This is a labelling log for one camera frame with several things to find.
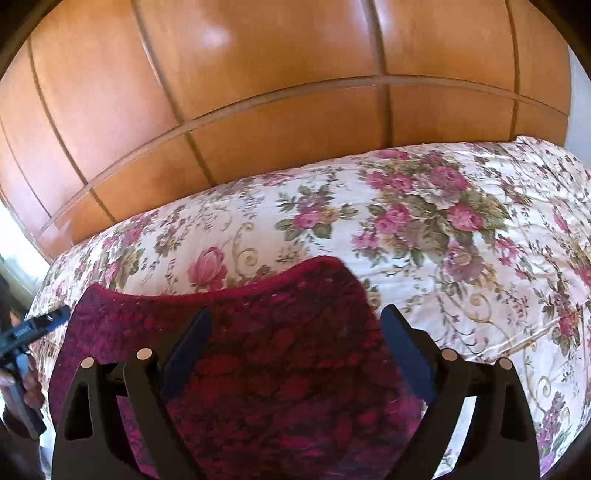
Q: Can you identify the dark red knitted sweater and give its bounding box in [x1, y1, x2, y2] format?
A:
[48, 256, 426, 480]

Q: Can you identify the wooden wardrobe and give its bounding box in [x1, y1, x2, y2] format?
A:
[0, 0, 574, 260]

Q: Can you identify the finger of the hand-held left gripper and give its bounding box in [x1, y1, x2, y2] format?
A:
[0, 309, 71, 352]

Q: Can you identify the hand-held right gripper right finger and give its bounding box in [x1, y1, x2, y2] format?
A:
[380, 305, 541, 480]

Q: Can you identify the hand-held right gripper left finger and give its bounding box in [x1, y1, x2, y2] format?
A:
[52, 307, 213, 480]

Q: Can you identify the person's left hand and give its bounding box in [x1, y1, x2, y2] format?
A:
[22, 364, 48, 412]

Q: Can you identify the floral bedspread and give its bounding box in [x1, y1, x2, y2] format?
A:
[28, 136, 591, 480]

